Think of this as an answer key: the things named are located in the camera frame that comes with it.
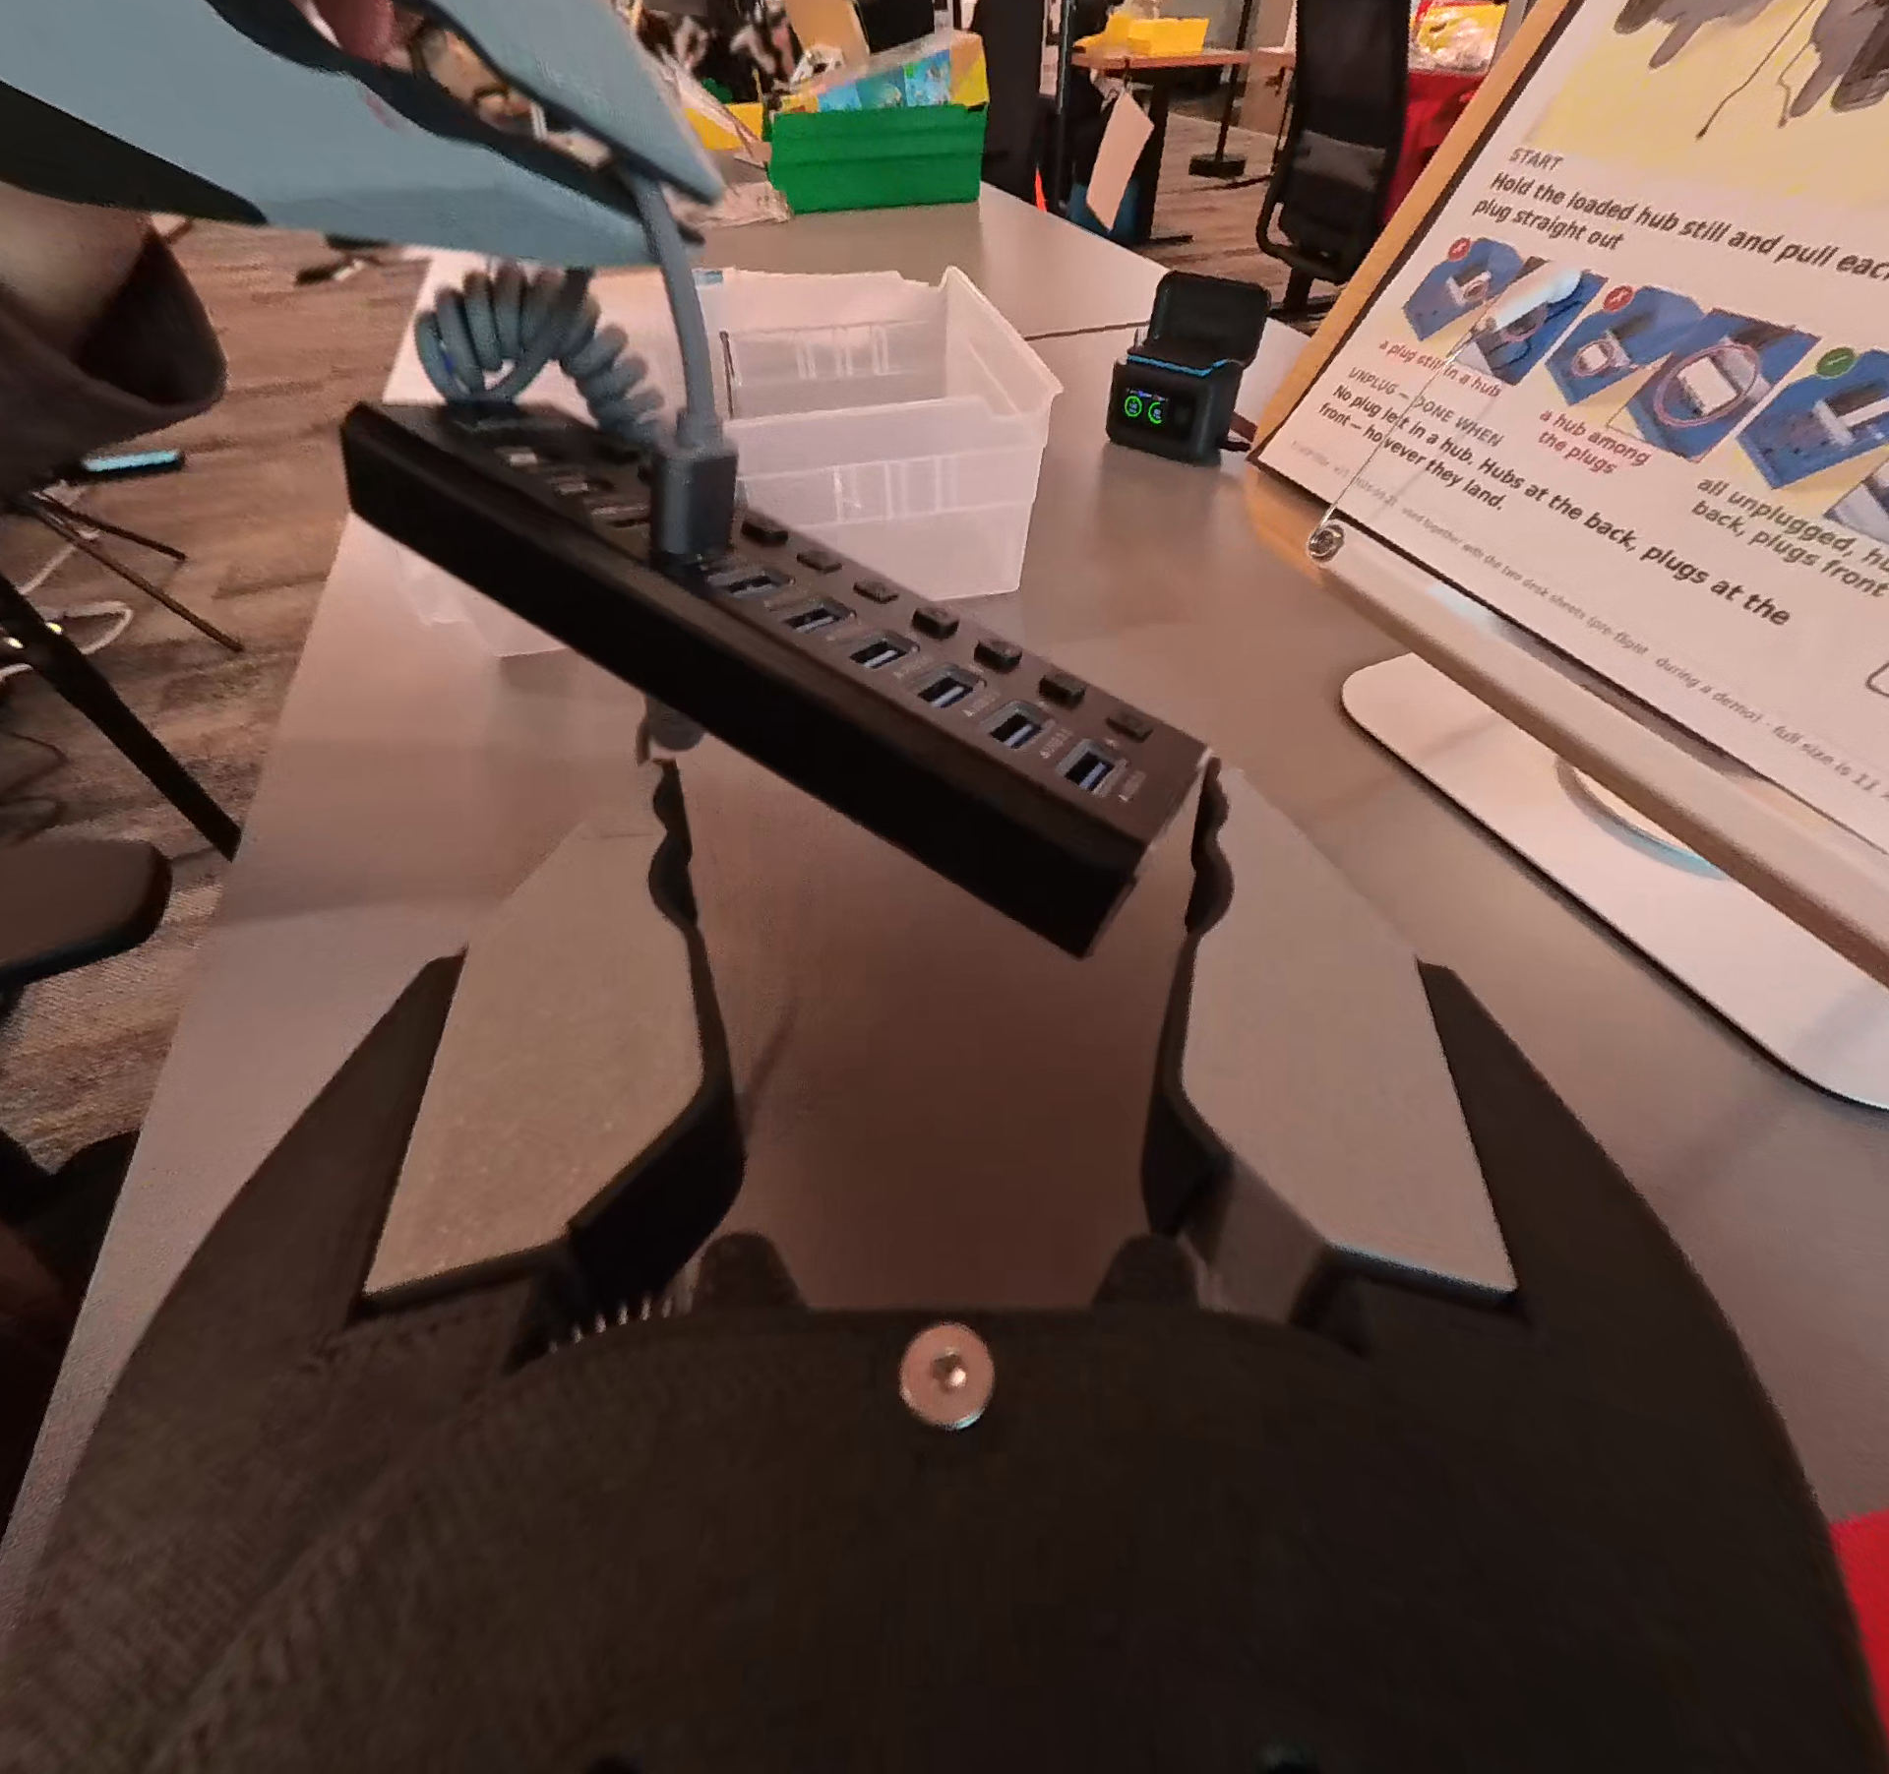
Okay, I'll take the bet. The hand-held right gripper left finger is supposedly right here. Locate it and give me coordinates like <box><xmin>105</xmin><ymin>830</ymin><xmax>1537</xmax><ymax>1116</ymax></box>
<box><xmin>363</xmin><ymin>756</ymin><xmax>745</xmax><ymax>1310</ymax></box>

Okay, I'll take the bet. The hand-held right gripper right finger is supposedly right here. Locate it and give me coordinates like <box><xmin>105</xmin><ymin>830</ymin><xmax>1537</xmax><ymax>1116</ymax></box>
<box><xmin>1141</xmin><ymin>756</ymin><xmax>1522</xmax><ymax>1325</ymax></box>

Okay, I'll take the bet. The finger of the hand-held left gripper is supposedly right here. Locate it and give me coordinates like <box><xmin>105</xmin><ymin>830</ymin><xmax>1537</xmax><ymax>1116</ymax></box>
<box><xmin>288</xmin><ymin>0</ymin><xmax>727</xmax><ymax>209</ymax></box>
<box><xmin>0</xmin><ymin>0</ymin><xmax>673</xmax><ymax>273</ymax></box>

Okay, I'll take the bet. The black multi-port usb hub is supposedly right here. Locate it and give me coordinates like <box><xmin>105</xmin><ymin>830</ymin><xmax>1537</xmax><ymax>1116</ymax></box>
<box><xmin>339</xmin><ymin>398</ymin><xmax>1212</xmax><ymax>959</ymax></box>

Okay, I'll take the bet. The grey usb cable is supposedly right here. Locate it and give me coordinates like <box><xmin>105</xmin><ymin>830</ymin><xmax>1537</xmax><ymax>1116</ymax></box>
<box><xmin>414</xmin><ymin>165</ymin><xmax>743</xmax><ymax>580</ymax></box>

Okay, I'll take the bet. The person's left forearm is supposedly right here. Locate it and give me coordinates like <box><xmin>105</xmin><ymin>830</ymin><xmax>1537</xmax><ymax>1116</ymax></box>
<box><xmin>0</xmin><ymin>195</ymin><xmax>231</xmax><ymax>493</ymax></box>

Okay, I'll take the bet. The green plastic bin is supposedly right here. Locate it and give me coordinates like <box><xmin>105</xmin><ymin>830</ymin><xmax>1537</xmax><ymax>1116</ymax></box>
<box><xmin>767</xmin><ymin>104</ymin><xmax>987</xmax><ymax>215</ymax></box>

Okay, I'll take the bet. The colourful cardboard box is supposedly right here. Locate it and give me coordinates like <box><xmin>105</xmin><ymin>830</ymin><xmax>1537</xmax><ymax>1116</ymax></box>
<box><xmin>803</xmin><ymin>28</ymin><xmax>987</xmax><ymax>114</ymax></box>

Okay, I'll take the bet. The white display stand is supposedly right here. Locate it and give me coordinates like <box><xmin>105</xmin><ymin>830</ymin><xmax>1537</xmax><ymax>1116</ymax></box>
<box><xmin>1255</xmin><ymin>468</ymin><xmax>1889</xmax><ymax>1111</ymax></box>

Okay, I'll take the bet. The clear plastic bin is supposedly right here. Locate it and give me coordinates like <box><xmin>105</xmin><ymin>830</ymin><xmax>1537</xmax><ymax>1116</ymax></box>
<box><xmin>694</xmin><ymin>265</ymin><xmax>1066</xmax><ymax>603</ymax></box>

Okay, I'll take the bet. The white paper tag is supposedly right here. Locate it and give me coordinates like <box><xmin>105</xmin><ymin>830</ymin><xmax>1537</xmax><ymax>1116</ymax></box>
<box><xmin>1081</xmin><ymin>87</ymin><xmax>1154</xmax><ymax>229</ymax></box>

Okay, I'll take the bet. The wooden background table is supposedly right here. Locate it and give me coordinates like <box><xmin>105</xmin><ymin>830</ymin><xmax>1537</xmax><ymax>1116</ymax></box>
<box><xmin>1070</xmin><ymin>45</ymin><xmax>1300</xmax><ymax>248</ymax></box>

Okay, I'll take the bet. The black charging case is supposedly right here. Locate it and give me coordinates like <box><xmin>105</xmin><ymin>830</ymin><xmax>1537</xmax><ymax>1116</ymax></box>
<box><xmin>1107</xmin><ymin>271</ymin><xmax>1271</xmax><ymax>467</ymax></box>

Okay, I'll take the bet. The black office chair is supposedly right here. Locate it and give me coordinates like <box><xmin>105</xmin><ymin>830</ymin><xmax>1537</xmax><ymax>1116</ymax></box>
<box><xmin>1258</xmin><ymin>0</ymin><xmax>1426</xmax><ymax>321</ymax></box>

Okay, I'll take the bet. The printed instruction sheet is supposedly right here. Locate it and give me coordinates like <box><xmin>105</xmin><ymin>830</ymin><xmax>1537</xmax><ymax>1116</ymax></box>
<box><xmin>1255</xmin><ymin>0</ymin><xmax>1889</xmax><ymax>810</ymax></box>

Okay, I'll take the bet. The metal retaining wire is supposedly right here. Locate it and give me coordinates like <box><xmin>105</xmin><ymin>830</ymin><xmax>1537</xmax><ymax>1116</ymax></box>
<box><xmin>1307</xmin><ymin>291</ymin><xmax>1497</xmax><ymax>566</ymax></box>

